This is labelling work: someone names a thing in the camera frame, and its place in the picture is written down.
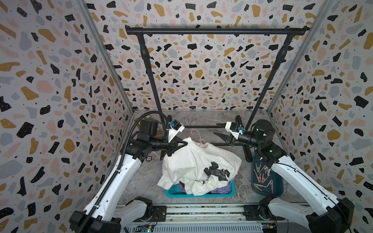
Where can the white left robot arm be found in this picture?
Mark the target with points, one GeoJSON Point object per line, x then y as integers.
{"type": "Point", "coordinates": [101, 215]}

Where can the purple garment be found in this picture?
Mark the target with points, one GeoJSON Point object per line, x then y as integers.
{"type": "Point", "coordinates": [223, 190]}

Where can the white printed t-shirt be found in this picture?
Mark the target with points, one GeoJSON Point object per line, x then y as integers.
{"type": "Point", "coordinates": [200, 169]}

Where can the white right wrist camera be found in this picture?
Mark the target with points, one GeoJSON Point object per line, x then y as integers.
{"type": "Point", "coordinates": [234, 128]}

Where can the teal laundry basket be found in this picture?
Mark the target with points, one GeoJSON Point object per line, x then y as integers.
{"type": "Point", "coordinates": [178, 191]}

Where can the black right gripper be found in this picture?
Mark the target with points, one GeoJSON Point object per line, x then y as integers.
{"type": "Point", "coordinates": [232, 140]}

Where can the dark grey clothes rack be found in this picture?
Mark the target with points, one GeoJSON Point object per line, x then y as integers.
{"type": "Point", "coordinates": [158, 114]}

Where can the aluminium corner profile right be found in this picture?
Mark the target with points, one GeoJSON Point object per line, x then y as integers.
{"type": "Point", "coordinates": [321, 15]}

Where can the aluminium corner profile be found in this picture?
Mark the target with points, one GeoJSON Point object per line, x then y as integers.
{"type": "Point", "coordinates": [81, 5]}
{"type": "Point", "coordinates": [321, 15]}

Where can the pink wire hanger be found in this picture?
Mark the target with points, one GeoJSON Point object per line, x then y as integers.
{"type": "Point", "coordinates": [201, 142]}

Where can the dark teal clothespin bin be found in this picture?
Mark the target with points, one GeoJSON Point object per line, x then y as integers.
{"type": "Point", "coordinates": [265, 181]}

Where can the aluminium corner profile left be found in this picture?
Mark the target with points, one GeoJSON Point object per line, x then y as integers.
{"type": "Point", "coordinates": [81, 5]}

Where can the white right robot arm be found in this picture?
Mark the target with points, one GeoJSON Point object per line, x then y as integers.
{"type": "Point", "coordinates": [325, 213]}

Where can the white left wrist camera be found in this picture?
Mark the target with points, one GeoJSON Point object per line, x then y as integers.
{"type": "Point", "coordinates": [175, 127]}

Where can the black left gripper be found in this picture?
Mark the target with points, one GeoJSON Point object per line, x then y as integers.
{"type": "Point", "coordinates": [175, 146]}

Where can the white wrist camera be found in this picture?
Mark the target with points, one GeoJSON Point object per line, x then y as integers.
{"type": "Point", "coordinates": [234, 128]}
{"type": "Point", "coordinates": [175, 127]}

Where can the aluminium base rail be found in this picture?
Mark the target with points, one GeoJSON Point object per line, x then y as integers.
{"type": "Point", "coordinates": [195, 218]}

